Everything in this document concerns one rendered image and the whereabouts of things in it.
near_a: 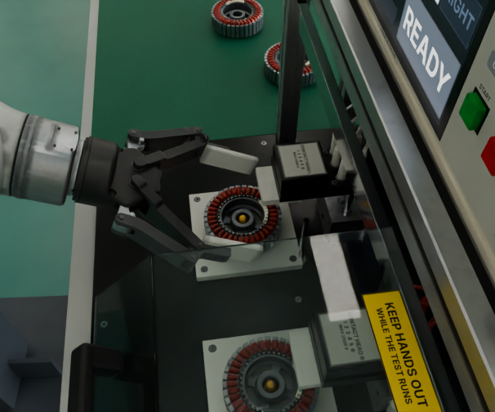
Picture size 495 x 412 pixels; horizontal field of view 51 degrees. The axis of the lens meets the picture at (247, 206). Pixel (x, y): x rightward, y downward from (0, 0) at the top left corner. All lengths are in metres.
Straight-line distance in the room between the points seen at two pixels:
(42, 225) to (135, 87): 0.90
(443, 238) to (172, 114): 0.69
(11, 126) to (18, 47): 2.06
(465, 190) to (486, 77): 0.08
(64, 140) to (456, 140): 0.38
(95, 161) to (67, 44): 2.01
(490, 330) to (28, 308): 1.47
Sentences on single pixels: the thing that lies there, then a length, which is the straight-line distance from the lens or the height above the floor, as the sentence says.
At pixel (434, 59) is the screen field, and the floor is 1.17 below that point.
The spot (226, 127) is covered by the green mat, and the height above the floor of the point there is 0.75.
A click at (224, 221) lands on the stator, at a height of 0.80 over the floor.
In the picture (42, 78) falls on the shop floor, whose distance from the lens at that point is 2.41.
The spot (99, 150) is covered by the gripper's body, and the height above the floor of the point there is 1.01.
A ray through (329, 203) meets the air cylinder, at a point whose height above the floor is 0.82.
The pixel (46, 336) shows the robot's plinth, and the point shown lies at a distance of 1.63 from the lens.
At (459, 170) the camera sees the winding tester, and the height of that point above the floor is 1.14.
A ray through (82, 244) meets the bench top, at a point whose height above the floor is 0.75.
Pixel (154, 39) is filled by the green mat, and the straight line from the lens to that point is 1.18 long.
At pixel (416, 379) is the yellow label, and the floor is 1.07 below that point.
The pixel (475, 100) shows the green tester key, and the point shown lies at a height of 1.19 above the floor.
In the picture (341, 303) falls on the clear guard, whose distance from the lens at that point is 0.40.
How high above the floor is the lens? 1.42
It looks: 53 degrees down
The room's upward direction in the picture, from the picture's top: straight up
